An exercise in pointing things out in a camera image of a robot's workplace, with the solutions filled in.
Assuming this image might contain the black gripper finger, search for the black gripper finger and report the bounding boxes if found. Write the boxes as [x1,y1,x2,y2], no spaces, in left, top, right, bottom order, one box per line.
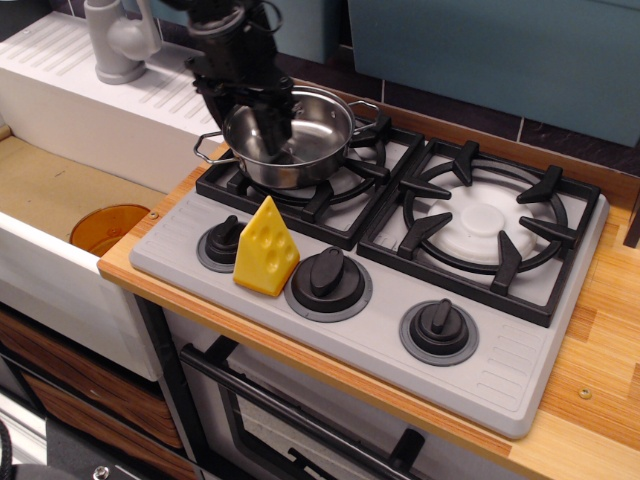
[202,93,236,125]
[247,102,295,163]

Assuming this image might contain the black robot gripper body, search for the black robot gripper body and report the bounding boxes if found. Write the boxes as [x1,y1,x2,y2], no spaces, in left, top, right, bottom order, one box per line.
[186,1,293,106]

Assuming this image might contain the stainless steel pot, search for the stainless steel pot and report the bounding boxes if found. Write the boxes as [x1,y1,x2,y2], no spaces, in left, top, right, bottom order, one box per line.
[193,86,382,190]

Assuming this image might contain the yellow toy cheese wedge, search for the yellow toy cheese wedge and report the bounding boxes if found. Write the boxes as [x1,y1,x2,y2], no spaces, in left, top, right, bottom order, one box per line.
[233,196,300,297]

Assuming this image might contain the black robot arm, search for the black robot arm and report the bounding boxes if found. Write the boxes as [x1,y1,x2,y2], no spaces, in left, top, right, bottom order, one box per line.
[168,1,294,154]

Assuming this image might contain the black left stove knob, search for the black left stove knob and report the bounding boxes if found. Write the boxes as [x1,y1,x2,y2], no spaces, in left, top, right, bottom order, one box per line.
[197,215,246,274]

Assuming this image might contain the black stove knob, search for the black stove knob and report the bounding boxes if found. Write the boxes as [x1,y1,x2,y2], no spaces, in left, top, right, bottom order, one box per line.
[197,215,246,274]
[284,247,373,323]
[399,299,479,367]

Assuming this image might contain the black middle stove knob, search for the black middle stove knob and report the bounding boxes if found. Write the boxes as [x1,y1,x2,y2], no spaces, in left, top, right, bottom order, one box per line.
[284,247,373,323]

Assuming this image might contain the grey toy stove top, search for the grey toy stove top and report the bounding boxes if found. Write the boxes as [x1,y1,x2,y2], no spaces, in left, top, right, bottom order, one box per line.
[130,182,580,438]

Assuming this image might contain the black right stove knob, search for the black right stove knob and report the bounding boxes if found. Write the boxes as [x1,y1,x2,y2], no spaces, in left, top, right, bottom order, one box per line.
[399,299,479,367]

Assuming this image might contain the black left burner grate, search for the black left burner grate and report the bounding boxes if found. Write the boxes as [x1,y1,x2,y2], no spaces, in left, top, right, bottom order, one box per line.
[196,105,424,249]

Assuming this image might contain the black burner grate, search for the black burner grate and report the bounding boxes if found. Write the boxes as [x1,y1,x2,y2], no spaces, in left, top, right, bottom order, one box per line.
[196,105,424,249]
[358,140,609,327]

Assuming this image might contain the grey toy faucet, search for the grey toy faucet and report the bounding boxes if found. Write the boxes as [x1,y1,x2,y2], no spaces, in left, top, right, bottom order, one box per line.
[84,1,162,85]

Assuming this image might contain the white toy sink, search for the white toy sink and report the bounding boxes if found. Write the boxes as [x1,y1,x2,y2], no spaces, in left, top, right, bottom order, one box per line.
[1,12,216,381]

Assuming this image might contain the black right burner grate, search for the black right burner grate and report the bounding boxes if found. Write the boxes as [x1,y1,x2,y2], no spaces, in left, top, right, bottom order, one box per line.
[358,140,609,327]

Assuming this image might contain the wooden drawer fronts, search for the wooden drawer fronts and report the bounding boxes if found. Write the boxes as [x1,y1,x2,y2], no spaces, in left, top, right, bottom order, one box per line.
[1,305,196,479]

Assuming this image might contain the toy oven door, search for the toy oven door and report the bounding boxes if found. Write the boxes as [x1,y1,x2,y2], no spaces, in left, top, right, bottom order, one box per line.
[180,337,425,479]

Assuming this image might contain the black braided cable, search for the black braided cable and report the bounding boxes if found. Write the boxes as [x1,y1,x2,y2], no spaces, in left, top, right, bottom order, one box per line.
[0,419,16,469]

